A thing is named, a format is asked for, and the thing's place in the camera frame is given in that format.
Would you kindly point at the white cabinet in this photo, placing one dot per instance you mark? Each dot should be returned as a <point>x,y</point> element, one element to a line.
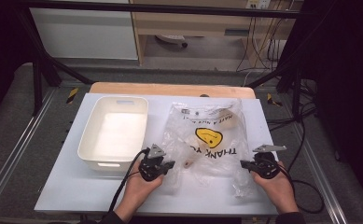
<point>86,34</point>

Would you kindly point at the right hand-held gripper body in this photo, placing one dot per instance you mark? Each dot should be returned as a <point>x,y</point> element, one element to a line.
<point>266,165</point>

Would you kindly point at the person's left hand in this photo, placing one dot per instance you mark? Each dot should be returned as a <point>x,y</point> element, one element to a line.
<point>142,191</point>

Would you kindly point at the person's right hand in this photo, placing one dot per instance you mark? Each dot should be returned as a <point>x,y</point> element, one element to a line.
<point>278,193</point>

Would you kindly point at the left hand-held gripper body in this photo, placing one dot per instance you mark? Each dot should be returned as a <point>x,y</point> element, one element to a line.
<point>151,168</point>

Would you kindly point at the black metal crossbar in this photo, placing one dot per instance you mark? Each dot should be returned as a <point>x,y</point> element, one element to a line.
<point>170,8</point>

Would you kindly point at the clear smiley plastic bag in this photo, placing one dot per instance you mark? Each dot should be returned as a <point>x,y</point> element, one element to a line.
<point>219,168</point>

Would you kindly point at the white power strip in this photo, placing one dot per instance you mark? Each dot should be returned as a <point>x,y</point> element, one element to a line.
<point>258,3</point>

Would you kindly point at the black curtain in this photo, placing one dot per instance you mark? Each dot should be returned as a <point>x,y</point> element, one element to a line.
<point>347,93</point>
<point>2,46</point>

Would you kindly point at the white plastic bin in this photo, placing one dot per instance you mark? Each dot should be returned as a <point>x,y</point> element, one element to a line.
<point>117,137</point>

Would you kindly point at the aluminium rail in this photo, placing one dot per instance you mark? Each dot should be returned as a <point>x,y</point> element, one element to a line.
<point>322,180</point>
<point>17,146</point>

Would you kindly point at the wooden board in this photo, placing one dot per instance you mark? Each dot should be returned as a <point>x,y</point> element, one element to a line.
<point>170,89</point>

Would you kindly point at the yellow black tape strip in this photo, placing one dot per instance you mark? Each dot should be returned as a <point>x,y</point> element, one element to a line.
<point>272,100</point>
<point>72,95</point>

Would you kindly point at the black metal stand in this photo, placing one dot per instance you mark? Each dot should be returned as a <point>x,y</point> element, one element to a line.
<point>295,90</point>
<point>37,87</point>

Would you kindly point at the grey chair base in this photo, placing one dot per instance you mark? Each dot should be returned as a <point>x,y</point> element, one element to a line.
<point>170,39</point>

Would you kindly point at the wooden desk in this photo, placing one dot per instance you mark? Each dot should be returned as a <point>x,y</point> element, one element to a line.
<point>182,25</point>

